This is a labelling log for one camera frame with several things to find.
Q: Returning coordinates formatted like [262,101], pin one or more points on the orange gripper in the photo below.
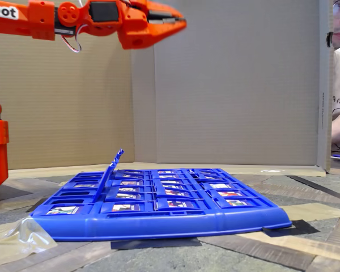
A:
[138,25]

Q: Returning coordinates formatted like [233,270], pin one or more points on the brown cardboard screen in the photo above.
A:
[229,85]

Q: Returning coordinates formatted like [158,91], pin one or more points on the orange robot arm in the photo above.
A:
[39,17]

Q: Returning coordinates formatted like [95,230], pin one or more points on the blue plastic game board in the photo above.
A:
[158,226]

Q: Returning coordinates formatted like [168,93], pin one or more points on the long black tape strip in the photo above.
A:
[320,189]

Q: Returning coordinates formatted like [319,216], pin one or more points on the crumpled clear tape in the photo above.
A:
[25,238]

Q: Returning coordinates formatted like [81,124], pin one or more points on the red Lucia face card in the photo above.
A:
[108,176]

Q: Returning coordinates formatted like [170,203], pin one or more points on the black tape piece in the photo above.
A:
[297,228]

